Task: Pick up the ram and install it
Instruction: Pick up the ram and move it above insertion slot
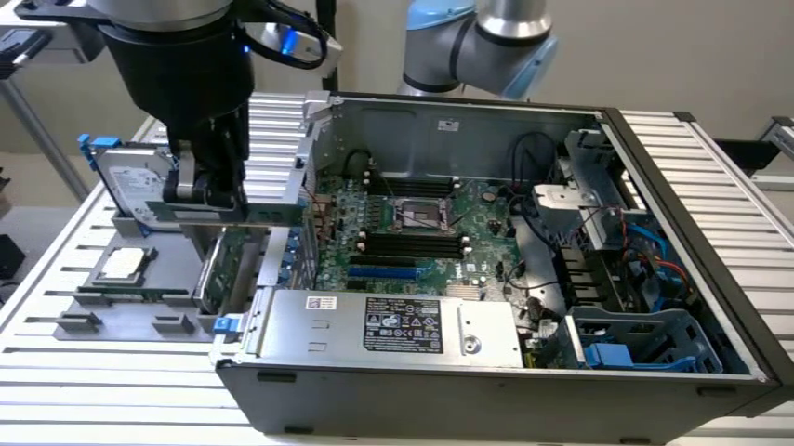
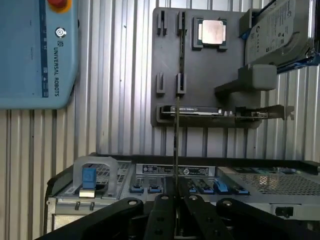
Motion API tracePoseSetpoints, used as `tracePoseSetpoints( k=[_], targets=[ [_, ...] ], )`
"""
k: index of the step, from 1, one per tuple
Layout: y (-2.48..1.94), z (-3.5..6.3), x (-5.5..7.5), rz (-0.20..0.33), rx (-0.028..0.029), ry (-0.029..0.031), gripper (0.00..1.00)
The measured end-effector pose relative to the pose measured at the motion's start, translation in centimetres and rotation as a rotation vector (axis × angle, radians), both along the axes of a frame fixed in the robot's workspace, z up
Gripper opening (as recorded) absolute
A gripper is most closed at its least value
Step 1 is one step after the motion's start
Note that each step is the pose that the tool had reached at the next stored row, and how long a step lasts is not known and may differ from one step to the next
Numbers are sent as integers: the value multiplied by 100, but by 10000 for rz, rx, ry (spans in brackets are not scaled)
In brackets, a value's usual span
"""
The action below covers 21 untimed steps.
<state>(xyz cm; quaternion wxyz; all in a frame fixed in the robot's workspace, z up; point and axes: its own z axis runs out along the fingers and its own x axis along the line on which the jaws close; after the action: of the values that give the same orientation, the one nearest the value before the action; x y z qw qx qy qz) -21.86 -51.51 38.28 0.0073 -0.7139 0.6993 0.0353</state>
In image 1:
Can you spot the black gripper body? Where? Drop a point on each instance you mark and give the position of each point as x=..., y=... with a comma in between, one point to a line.
x=181, y=79

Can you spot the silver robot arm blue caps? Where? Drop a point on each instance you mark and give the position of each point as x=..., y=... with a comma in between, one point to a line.
x=497, y=46

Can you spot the black RAM slot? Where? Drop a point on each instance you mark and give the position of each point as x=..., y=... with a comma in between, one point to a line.
x=413, y=192
x=413, y=247
x=413, y=183
x=413, y=240
x=413, y=178
x=413, y=234
x=413, y=187
x=413, y=254

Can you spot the hard disk in blue carrier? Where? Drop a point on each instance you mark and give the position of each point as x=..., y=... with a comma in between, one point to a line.
x=128, y=181

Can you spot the grey parts rack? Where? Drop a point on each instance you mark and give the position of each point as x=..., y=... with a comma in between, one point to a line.
x=162, y=265

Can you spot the green graphics card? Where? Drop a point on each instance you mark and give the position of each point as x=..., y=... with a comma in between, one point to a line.
x=233, y=265

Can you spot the silver CPU chip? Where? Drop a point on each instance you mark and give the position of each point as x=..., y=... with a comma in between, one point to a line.
x=126, y=261

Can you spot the silver box with blue light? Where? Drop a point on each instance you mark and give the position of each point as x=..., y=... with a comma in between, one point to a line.
x=310, y=51

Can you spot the grey metal slanted leg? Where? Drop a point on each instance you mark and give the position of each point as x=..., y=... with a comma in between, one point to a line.
x=50, y=148

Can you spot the blue plastic case latch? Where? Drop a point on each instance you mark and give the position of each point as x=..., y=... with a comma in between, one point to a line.
x=226, y=325

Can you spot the black box on floor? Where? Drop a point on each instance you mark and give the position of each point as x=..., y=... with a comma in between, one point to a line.
x=10, y=258

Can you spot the black expansion slot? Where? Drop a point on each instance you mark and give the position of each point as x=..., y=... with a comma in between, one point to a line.
x=382, y=261

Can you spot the CPU socket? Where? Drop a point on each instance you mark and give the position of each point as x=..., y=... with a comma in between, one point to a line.
x=422, y=213

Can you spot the blue expansion slot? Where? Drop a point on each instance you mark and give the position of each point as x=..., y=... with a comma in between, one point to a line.
x=382, y=271

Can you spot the silver power supply unit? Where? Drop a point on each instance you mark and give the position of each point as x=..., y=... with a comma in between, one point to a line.
x=310, y=344

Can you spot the green motherboard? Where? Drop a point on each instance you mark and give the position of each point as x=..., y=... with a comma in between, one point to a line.
x=484, y=227

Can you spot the grey metal shroud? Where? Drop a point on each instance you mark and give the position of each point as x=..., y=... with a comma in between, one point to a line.
x=561, y=200

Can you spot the metal drive cage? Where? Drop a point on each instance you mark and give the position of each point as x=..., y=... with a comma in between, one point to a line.
x=589, y=162

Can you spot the open black PC case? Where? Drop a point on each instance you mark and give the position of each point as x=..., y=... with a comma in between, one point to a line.
x=434, y=404

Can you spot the black table corner cap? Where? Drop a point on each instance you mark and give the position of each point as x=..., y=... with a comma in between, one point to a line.
x=685, y=116

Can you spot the grey blue plastic disk bay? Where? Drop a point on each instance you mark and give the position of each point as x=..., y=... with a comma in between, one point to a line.
x=645, y=325

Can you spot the aluminium side table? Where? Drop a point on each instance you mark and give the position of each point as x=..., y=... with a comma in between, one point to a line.
x=776, y=153

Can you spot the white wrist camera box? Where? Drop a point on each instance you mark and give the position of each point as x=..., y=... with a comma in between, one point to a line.
x=75, y=44

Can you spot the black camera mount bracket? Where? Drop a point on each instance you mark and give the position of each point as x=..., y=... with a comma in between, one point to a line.
x=62, y=14

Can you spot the black air duct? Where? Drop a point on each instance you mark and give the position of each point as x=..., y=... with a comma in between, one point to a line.
x=587, y=279

